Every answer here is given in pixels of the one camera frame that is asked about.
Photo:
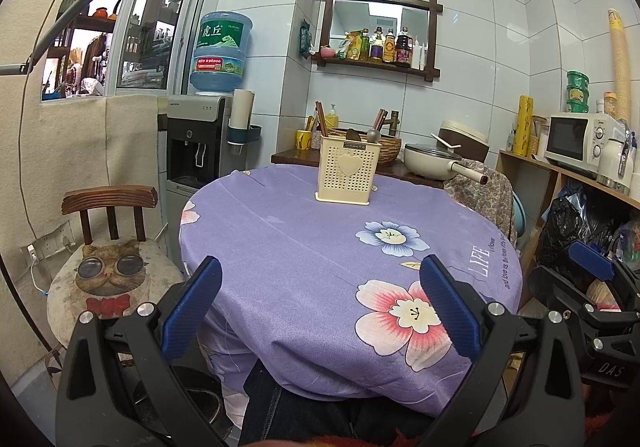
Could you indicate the yellow roll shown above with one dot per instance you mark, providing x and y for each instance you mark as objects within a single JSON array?
[{"x": 524, "y": 127}]

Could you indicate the amber sauce bottle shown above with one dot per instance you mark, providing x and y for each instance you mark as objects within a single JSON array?
[{"x": 390, "y": 48}]

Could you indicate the white microwave oven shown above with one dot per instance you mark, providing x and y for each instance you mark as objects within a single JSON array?
[{"x": 567, "y": 139}]

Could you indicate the dark wooden chair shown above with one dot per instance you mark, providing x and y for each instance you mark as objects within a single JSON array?
[{"x": 110, "y": 199}]

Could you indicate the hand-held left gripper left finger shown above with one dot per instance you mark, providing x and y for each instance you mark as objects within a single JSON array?
[{"x": 192, "y": 307}]

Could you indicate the cream perforated utensil holder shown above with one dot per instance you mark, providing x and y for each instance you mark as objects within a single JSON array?
[{"x": 345, "y": 177}]

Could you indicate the cream frying pan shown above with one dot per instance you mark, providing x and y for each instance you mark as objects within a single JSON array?
[{"x": 430, "y": 159}]

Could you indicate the yellow cup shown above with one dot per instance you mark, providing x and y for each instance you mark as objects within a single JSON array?
[{"x": 303, "y": 141}]

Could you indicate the black round base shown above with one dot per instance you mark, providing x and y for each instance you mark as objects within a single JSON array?
[{"x": 200, "y": 402}]

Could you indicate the cat print seat cushion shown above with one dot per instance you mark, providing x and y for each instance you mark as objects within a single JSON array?
[{"x": 110, "y": 277}]

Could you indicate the yellow soap pump bottle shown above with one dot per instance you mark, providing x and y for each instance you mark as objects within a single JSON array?
[{"x": 331, "y": 119}]

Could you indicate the small pink bowl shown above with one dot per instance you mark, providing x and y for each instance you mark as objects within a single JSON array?
[{"x": 327, "y": 51}]

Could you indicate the green noodle cup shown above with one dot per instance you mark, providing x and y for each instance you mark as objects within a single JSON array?
[
  {"x": 578, "y": 106},
  {"x": 577, "y": 93},
  {"x": 577, "y": 79}
]

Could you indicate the yellow green bottle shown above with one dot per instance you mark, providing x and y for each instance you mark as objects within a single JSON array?
[{"x": 363, "y": 46}]

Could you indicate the dark wooden counter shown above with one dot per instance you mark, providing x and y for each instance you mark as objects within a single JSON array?
[{"x": 295, "y": 158}]

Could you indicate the yellow green seasoning packet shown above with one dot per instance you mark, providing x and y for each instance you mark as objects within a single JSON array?
[{"x": 350, "y": 47}]

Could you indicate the person's dark jeans legs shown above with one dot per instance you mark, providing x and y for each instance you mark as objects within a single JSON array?
[{"x": 300, "y": 407}]

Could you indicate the light wooden shelf unit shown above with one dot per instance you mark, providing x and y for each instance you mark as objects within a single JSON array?
[{"x": 525, "y": 172}]

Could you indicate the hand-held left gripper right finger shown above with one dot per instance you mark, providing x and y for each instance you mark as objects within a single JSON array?
[{"x": 450, "y": 312}]

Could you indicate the cup dispenser with teal holder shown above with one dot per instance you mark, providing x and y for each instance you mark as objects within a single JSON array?
[{"x": 242, "y": 112}]

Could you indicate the blue water jug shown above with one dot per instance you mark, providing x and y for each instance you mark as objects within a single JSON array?
[{"x": 220, "y": 52}]

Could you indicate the wall socket with charger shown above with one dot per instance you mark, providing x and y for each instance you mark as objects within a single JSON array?
[{"x": 47, "y": 242}]

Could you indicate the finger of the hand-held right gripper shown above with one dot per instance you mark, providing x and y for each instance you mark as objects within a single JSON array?
[
  {"x": 555, "y": 287},
  {"x": 592, "y": 259}
]

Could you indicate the light blue basin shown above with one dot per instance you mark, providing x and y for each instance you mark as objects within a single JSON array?
[{"x": 521, "y": 217}]

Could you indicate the purple floral tablecloth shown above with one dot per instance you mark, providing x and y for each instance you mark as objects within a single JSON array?
[{"x": 300, "y": 257}]

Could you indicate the grey water dispenser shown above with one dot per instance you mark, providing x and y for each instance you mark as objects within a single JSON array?
[{"x": 195, "y": 147}]

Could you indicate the green hanging packet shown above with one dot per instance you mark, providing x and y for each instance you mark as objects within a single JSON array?
[{"x": 304, "y": 39}]

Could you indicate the tall stack of paper cups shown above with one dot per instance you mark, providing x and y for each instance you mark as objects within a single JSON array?
[{"x": 620, "y": 67}]

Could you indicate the brown wooden chopsticks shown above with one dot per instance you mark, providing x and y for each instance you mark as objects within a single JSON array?
[{"x": 319, "y": 114}]

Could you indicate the wicker basket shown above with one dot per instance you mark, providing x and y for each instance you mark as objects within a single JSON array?
[{"x": 390, "y": 149}]

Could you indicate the small white bottle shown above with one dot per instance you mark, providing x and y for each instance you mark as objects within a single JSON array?
[
  {"x": 416, "y": 56},
  {"x": 424, "y": 57}
]

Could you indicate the floral cloth covered chair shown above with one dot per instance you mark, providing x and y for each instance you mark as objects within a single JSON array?
[{"x": 487, "y": 199}]

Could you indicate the aluminium sliding window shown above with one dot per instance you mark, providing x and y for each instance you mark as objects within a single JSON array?
[{"x": 150, "y": 27}]

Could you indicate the white electric kettle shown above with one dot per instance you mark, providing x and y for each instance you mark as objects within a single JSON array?
[{"x": 612, "y": 162}]

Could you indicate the brown and white rice cooker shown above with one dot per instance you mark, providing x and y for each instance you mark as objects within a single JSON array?
[{"x": 465, "y": 137}]

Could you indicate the dark soy sauce bottle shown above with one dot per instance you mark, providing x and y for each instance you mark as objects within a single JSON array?
[{"x": 403, "y": 49}]

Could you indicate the dark bamboo style faucet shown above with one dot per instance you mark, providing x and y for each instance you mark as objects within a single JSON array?
[{"x": 395, "y": 119}]

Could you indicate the black trash bag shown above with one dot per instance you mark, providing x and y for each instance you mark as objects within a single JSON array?
[{"x": 565, "y": 227}]

